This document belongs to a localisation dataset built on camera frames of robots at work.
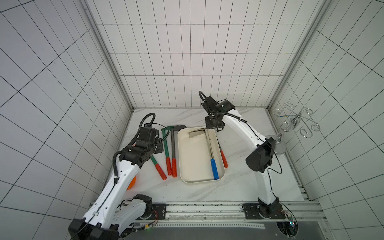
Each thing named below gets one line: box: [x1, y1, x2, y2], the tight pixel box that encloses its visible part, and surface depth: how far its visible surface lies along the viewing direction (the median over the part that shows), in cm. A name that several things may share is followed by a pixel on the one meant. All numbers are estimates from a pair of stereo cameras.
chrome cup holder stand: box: [266, 102, 321, 154], surface depth 79 cm
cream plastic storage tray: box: [177, 127, 226, 183], surface depth 94 cm
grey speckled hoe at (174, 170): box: [170, 125, 187, 178], surface depth 94 cm
